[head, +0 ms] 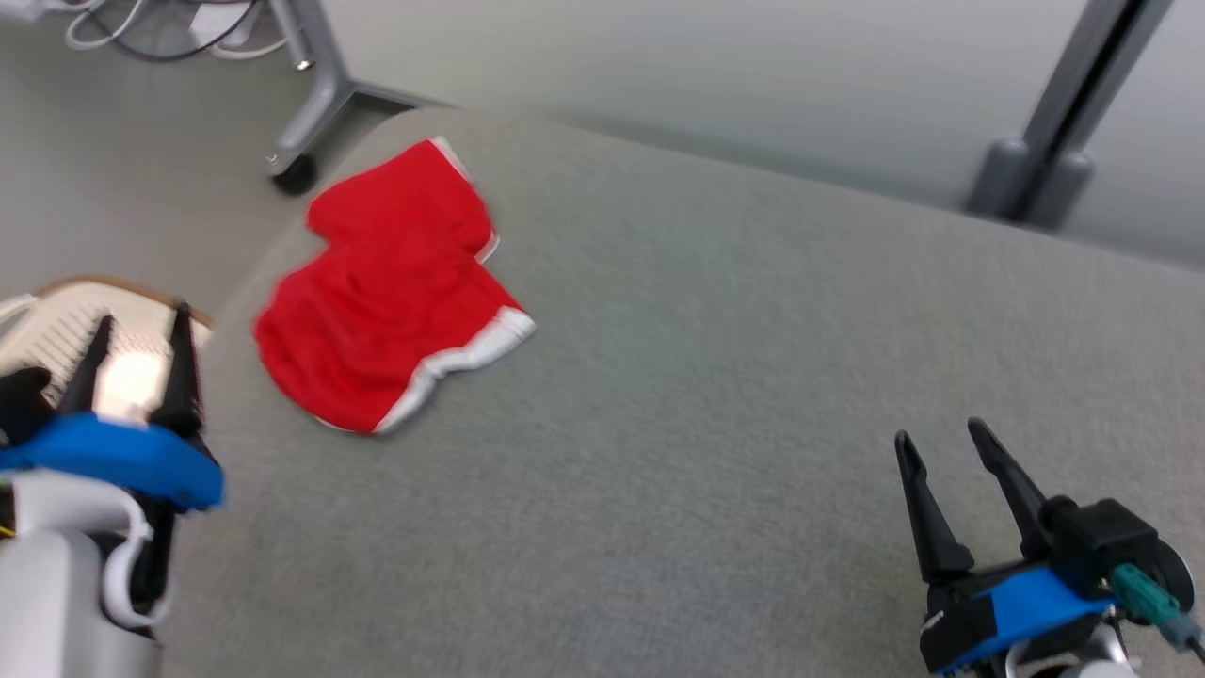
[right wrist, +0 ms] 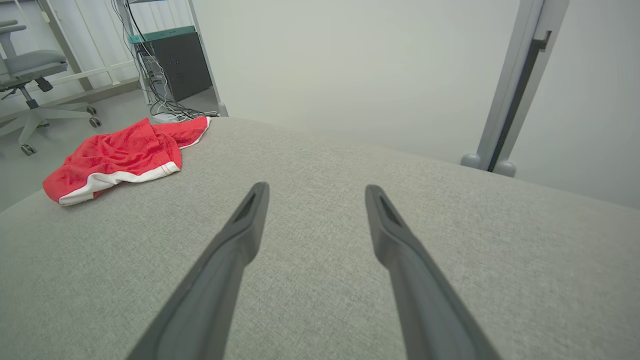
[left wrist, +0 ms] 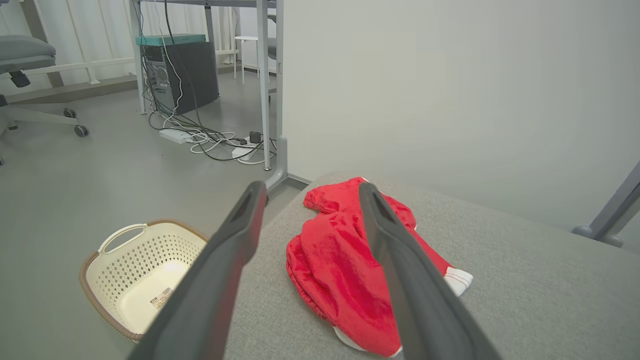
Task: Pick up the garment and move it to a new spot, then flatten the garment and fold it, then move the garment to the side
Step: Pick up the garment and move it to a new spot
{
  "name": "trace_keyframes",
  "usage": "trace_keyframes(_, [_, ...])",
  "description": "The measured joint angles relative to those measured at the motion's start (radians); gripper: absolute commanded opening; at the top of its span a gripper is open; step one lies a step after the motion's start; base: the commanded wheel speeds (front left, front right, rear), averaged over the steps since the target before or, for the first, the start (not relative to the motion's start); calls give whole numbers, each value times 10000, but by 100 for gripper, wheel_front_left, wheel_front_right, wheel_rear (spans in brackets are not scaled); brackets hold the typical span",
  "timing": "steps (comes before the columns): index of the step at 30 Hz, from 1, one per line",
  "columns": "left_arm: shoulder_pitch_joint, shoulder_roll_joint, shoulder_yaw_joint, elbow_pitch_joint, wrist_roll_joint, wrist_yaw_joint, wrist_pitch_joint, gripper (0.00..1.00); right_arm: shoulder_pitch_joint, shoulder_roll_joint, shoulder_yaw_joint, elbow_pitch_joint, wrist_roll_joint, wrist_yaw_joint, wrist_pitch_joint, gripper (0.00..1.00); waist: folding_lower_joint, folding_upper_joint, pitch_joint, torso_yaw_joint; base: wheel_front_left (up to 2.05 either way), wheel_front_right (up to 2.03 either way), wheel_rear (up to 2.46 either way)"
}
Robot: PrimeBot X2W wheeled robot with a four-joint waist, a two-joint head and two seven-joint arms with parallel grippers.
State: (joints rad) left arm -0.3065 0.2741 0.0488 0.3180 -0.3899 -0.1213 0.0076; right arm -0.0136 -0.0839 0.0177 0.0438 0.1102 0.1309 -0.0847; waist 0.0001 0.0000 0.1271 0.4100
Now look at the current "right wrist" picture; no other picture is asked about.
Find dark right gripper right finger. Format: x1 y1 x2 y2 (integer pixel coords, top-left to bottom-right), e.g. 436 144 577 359
364 184 502 360

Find black computer cabinet with cables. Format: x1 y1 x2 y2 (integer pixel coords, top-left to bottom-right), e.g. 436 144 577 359
112 0 221 124

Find grey metal partition leg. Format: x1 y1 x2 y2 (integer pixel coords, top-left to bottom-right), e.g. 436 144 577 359
187 0 229 119

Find grey office chair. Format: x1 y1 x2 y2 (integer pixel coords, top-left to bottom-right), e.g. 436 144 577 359
0 20 102 156

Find red shorts with white trim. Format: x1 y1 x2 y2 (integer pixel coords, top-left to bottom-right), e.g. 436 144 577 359
42 116 212 207

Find grey metal partition post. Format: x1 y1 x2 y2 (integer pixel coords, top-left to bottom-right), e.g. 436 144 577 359
460 0 571 178

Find white metal railing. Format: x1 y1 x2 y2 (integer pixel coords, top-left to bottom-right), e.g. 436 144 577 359
37 0 141 93

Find black cabinet with teal top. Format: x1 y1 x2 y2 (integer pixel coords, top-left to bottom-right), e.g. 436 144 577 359
127 25 214 104

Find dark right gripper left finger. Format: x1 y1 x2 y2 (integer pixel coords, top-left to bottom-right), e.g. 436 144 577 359
125 181 271 360

